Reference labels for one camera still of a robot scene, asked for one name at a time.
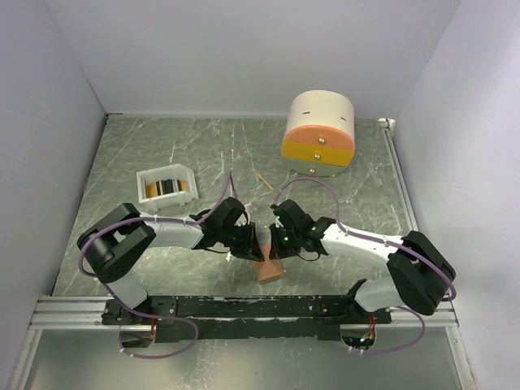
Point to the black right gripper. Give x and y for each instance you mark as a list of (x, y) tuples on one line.
[(277, 252)]

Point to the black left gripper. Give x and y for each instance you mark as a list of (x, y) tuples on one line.
[(252, 244)]

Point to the pink leather card holder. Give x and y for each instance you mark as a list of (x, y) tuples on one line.
[(270, 269)]

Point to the white card storage box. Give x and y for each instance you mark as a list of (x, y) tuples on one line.
[(175, 171)]

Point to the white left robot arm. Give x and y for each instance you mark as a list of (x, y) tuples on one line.
[(111, 247)]

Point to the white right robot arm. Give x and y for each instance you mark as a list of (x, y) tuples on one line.
[(420, 277)]

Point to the gold card stack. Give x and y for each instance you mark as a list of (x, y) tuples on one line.
[(166, 187)]

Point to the small wooden stick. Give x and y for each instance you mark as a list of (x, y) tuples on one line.
[(265, 181)]

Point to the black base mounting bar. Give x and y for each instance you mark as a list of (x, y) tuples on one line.
[(233, 318)]

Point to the round white drawer cabinet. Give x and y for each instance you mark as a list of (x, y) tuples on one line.
[(319, 137)]

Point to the aluminium right side rail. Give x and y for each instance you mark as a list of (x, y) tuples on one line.
[(387, 126)]

